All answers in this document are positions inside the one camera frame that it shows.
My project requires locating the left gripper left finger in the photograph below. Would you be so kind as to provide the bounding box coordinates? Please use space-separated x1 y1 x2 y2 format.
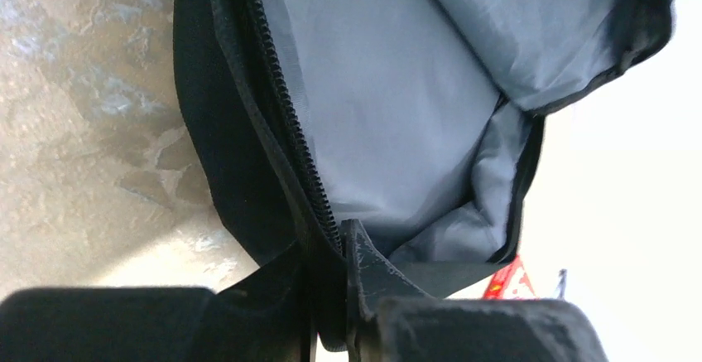
1 245 315 361

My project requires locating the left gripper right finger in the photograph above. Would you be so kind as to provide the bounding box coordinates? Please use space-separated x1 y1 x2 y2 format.
342 220 607 362

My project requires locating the red colourful booklet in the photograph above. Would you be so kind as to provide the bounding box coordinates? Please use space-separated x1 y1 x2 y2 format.
482 255 537 300

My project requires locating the black student backpack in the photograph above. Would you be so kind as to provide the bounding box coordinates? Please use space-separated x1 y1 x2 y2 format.
173 0 673 351

